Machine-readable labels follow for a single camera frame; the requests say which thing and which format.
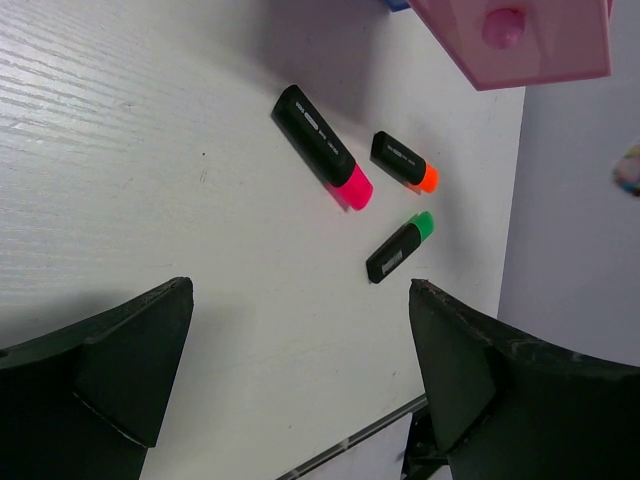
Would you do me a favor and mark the purple-blue wide drawer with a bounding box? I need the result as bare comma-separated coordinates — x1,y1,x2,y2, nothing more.
383,0,411,12

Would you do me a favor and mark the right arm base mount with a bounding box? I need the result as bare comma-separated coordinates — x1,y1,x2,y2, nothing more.
401,405,448,480

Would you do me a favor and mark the pink lid clear stationery case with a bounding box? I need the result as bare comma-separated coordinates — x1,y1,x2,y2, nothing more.
613,142,640,197

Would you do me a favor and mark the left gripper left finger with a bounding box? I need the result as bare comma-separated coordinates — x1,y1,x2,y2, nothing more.
1,277,194,479

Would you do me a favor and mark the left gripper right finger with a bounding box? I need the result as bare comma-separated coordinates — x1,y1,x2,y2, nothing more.
409,280,639,479

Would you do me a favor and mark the orange cap highlighter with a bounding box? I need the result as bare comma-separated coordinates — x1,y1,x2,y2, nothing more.
370,131,439,194

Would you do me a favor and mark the pink drawer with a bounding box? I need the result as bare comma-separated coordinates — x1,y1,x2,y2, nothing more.
409,0,613,91

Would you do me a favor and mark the green cap highlighter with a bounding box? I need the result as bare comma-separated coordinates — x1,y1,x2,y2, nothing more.
365,211,435,284

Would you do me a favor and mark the pink cap highlighter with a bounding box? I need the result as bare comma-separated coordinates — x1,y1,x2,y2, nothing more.
272,84,373,211

